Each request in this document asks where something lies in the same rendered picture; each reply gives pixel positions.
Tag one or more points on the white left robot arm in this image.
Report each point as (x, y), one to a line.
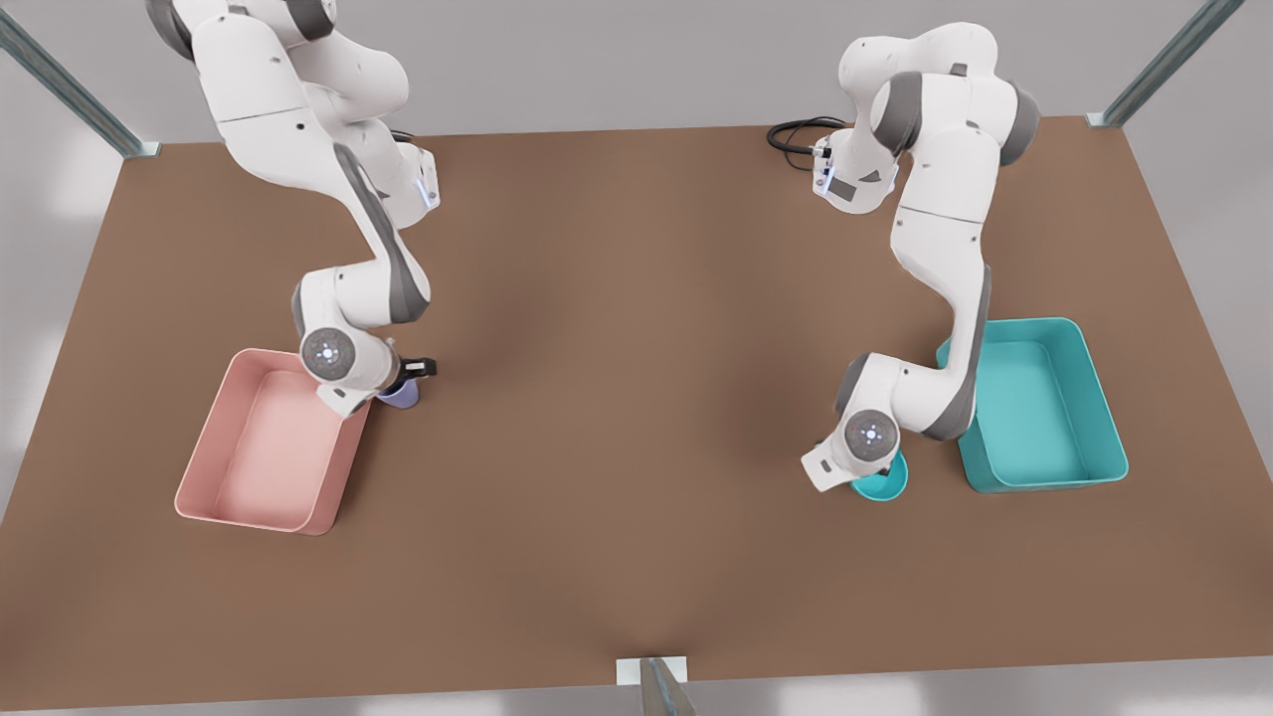
(935, 229)

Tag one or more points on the teal box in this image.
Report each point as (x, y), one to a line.
(1039, 408)

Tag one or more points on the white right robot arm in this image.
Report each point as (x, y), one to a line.
(298, 119)

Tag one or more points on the teal bowl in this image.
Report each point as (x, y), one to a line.
(885, 484)

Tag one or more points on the lavender cup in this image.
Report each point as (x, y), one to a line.
(402, 395)

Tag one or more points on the silver frame post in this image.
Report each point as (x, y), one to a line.
(1164, 62)
(658, 686)
(70, 85)

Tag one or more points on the pink box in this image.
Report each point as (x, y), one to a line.
(273, 443)

